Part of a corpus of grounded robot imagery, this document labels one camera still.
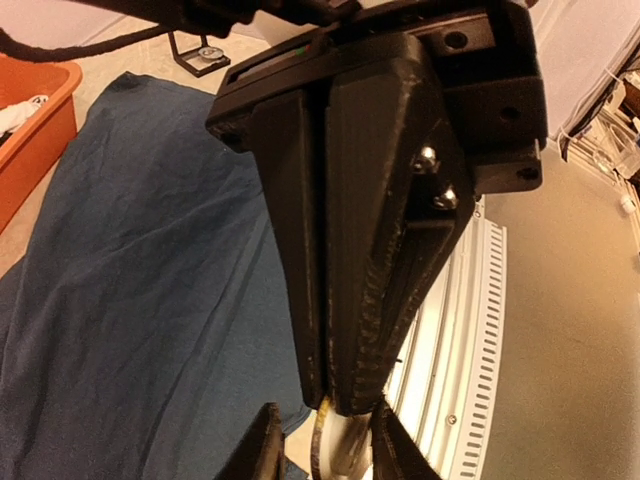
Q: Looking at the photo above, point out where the black and white garment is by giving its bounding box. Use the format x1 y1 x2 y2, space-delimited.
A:
0 95 49 135

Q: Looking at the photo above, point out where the black square display box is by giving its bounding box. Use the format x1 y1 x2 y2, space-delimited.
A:
167 32 231 78

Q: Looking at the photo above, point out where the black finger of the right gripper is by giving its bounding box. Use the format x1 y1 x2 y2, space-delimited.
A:
250 93 327 405

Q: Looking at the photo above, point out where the dark blue t-shirt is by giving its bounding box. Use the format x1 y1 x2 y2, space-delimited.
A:
1 72 309 479

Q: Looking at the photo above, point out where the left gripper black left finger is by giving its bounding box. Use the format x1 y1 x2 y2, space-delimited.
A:
215 403 286 480

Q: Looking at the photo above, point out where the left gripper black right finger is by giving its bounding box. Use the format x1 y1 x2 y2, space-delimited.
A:
370 395 440 480

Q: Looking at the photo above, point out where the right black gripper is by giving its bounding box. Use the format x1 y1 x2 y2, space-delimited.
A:
206 1 548 416

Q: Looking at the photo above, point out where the orange plastic tub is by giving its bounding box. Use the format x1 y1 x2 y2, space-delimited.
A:
1 55 83 228

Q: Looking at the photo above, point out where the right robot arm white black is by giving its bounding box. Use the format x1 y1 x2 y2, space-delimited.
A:
1 1 548 416

